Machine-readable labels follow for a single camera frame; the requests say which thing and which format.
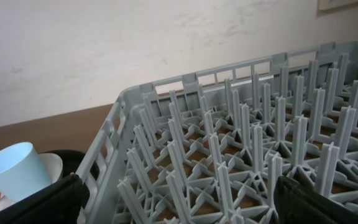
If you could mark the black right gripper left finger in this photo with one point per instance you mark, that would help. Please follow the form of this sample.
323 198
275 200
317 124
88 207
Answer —
58 203

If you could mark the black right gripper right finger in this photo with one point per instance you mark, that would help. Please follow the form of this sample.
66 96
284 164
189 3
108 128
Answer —
298 204

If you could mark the grey plastic dishwasher rack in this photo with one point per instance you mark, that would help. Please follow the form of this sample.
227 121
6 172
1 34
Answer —
209 146

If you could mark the light grey round plate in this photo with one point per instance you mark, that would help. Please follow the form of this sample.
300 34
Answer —
54 167

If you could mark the round black serving tray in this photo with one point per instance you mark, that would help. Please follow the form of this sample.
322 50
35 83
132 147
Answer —
71 159

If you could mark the light blue plastic cup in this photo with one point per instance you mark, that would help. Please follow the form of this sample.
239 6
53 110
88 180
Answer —
22 173

